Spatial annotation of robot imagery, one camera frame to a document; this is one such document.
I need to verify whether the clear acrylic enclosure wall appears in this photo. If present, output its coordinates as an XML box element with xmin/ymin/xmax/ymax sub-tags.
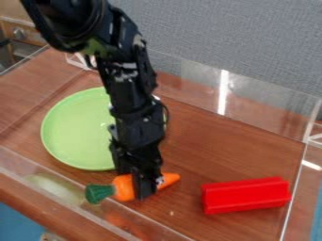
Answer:
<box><xmin>0</xmin><ymin>48</ymin><xmax>322</xmax><ymax>241</ymax></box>

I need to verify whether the red plastic block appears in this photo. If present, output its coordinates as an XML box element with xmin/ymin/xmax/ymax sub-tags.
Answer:
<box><xmin>202</xmin><ymin>177</ymin><xmax>292</xmax><ymax>215</ymax></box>

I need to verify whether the clear acrylic triangle bracket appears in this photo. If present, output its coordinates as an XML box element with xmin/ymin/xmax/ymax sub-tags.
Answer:
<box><xmin>65</xmin><ymin>53</ymin><xmax>91</xmax><ymax>71</ymax></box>

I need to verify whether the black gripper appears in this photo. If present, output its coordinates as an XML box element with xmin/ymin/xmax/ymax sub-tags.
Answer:
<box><xmin>109</xmin><ymin>101</ymin><xmax>166</xmax><ymax>201</ymax></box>

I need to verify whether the wooden shelf with knob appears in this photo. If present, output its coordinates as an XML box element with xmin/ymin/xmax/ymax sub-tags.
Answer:
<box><xmin>0</xmin><ymin>16</ymin><xmax>47</xmax><ymax>75</ymax></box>

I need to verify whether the green plate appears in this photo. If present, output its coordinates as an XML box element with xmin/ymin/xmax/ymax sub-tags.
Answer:
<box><xmin>41</xmin><ymin>88</ymin><xmax>115</xmax><ymax>171</ymax></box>

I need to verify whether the orange toy carrot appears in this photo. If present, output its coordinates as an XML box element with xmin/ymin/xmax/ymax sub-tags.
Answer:
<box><xmin>85</xmin><ymin>172</ymin><xmax>182</xmax><ymax>204</ymax></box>

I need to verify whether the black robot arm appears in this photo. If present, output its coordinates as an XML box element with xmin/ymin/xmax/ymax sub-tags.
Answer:
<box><xmin>21</xmin><ymin>0</ymin><xmax>169</xmax><ymax>200</ymax></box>

